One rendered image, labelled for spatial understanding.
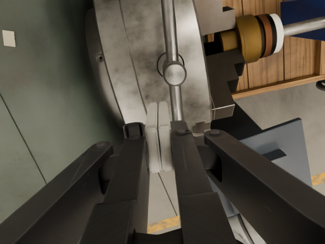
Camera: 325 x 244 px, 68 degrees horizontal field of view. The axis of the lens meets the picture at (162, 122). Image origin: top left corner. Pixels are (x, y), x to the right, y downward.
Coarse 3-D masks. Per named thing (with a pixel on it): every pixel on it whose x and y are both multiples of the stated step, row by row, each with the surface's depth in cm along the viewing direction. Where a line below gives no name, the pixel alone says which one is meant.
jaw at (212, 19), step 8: (200, 0) 38; (208, 0) 38; (216, 0) 38; (200, 8) 39; (208, 8) 39; (216, 8) 39; (224, 8) 41; (232, 8) 40; (200, 16) 40; (208, 16) 40; (216, 16) 40; (224, 16) 40; (232, 16) 40; (200, 24) 40; (208, 24) 40; (216, 24) 40; (224, 24) 40; (232, 24) 41; (208, 32) 41
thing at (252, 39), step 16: (240, 16) 42; (256, 16) 42; (224, 32) 42; (240, 32) 40; (256, 32) 40; (272, 32) 40; (224, 48) 42; (240, 48) 41; (256, 48) 41; (272, 48) 42
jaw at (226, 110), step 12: (216, 60) 41; (228, 60) 40; (240, 60) 40; (216, 72) 40; (228, 72) 39; (240, 72) 42; (216, 84) 39; (228, 84) 39; (216, 96) 38; (228, 96) 37; (216, 108) 37; (228, 108) 37; (192, 132) 39
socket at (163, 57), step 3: (162, 54) 30; (165, 54) 30; (159, 57) 31; (162, 57) 30; (165, 57) 30; (180, 57) 30; (159, 60) 30; (162, 60) 30; (180, 60) 30; (159, 63) 30; (162, 63) 30; (183, 63) 30; (159, 66) 30; (159, 69) 30; (159, 72) 30; (162, 75) 30
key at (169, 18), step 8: (168, 0) 21; (168, 8) 21; (168, 16) 22; (168, 24) 22; (168, 32) 22; (176, 32) 22; (168, 40) 22; (176, 40) 23; (168, 48) 23; (176, 48) 23; (168, 56) 23; (176, 56) 23; (176, 88) 24; (176, 96) 24; (176, 104) 24; (176, 112) 25; (176, 120) 25
